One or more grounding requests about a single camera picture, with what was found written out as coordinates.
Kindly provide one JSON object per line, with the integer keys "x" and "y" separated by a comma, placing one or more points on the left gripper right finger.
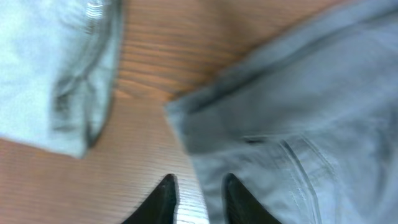
{"x": 241, "y": 207}

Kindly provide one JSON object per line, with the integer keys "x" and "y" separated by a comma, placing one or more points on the grey shorts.
{"x": 307, "y": 122}

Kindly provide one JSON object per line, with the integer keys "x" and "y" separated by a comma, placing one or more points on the folded khaki shorts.
{"x": 59, "y": 61}

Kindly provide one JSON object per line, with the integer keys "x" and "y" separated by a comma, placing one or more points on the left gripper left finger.
{"x": 159, "y": 206}

